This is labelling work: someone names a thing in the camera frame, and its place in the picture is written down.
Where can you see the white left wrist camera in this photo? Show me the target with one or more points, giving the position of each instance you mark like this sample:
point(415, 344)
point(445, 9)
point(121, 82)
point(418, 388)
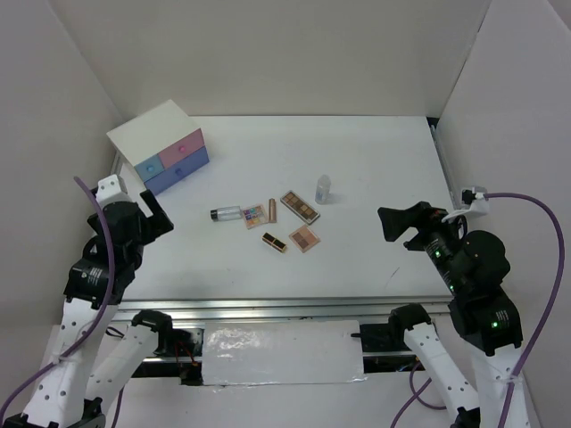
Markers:
point(110, 190)

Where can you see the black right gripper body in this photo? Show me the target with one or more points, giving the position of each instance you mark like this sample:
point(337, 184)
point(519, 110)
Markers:
point(437, 237)

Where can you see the pink drawer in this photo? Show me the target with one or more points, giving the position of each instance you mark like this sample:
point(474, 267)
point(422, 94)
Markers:
point(182, 148)

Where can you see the light blue drawer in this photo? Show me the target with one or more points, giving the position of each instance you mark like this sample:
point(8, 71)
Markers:
point(149, 168)

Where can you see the clear glitter bottle black cap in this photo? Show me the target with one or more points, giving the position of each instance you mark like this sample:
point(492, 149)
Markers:
point(226, 213)

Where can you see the white taped cover panel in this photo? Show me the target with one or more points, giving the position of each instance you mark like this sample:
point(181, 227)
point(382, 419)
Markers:
point(303, 352)

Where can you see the black gold lipstick case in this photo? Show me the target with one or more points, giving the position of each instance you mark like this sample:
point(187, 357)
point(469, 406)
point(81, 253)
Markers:
point(274, 242)

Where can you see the long brown eyeshadow palette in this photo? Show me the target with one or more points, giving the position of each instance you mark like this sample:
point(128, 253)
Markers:
point(299, 207)

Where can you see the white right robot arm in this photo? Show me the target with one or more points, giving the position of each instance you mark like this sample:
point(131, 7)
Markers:
point(472, 266)

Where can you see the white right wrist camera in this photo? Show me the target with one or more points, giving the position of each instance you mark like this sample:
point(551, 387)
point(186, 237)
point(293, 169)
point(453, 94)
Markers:
point(473, 204)

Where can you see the colourful eyeshadow palette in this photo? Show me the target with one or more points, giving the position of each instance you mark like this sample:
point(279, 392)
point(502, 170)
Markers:
point(254, 216)

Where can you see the white drawer cabinet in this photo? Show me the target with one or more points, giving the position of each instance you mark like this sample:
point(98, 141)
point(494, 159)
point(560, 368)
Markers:
point(151, 132)

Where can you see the purple drawer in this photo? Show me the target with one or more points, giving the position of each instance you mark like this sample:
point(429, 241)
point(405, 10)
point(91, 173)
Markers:
point(176, 173)

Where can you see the square pink eyeshadow palette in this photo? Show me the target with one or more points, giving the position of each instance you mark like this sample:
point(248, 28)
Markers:
point(304, 239)

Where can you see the rose gold lipstick tube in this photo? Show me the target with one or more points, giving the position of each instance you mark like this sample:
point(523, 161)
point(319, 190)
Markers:
point(272, 210)

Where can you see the clear plastic bottle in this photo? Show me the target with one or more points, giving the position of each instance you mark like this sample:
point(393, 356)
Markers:
point(323, 187)

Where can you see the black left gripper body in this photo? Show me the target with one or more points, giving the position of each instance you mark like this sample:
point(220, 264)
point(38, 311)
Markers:
point(137, 253)

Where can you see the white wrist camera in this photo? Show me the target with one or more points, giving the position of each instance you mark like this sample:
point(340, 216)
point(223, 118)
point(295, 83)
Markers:
point(473, 204)
point(110, 190)

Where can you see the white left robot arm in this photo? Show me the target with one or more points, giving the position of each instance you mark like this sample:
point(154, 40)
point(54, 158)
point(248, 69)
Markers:
point(72, 391)

